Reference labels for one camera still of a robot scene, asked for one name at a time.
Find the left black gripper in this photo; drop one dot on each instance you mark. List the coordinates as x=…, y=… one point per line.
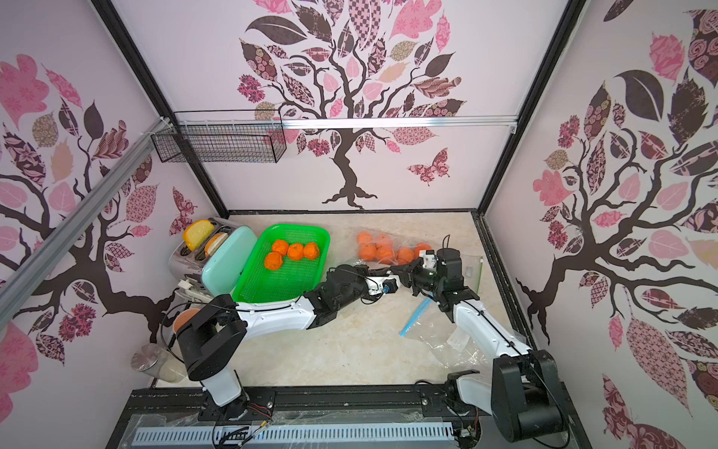
x=362, y=270

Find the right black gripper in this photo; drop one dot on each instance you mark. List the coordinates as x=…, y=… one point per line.
x=418, y=275

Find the green zip bag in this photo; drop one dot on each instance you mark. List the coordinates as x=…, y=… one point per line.
x=353, y=259
x=472, y=271

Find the orange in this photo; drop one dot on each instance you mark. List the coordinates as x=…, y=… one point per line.
x=273, y=261
x=295, y=252
x=311, y=251
x=280, y=246

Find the blue zip clear bag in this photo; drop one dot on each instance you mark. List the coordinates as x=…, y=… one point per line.
x=448, y=344

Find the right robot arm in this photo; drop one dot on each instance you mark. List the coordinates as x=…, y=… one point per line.
x=524, y=394

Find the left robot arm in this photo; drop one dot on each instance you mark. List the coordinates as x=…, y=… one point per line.
x=208, y=337

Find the oranges in far bag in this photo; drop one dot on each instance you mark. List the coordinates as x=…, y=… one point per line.
x=387, y=250

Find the green plastic basket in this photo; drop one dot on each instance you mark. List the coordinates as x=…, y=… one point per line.
x=287, y=261

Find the mint green toaster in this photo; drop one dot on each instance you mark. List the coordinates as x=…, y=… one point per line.
x=219, y=273

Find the orange toast slice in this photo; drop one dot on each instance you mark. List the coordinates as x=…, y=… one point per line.
x=214, y=243

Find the yellow bread slice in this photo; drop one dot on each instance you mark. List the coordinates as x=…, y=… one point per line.
x=195, y=234

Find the pink ceramic mug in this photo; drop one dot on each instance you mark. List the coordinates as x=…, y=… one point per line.
x=183, y=318

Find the glass jar with lid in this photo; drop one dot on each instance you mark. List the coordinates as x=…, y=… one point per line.
x=155, y=361

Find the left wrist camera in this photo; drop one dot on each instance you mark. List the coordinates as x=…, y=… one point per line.
x=382, y=285

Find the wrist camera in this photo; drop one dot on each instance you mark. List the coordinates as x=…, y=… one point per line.
x=382, y=285
x=440, y=261

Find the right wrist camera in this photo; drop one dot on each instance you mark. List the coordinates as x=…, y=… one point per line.
x=440, y=261

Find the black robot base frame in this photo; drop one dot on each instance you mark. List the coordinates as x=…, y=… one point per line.
x=420, y=402

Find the white slotted cable duct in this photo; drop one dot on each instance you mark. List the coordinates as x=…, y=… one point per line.
x=248, y=435

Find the aluminium rail back wall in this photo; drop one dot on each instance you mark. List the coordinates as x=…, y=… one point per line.
x=429, y=122

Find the aluminium rail wall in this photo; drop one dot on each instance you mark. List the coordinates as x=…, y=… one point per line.
x=429, y=122
x=27, y=278

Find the black wire wall basket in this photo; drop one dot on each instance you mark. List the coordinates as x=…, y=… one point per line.
x=222, y=136

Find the aluminium rail left wall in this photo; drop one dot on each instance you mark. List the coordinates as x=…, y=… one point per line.
x=27, y=278

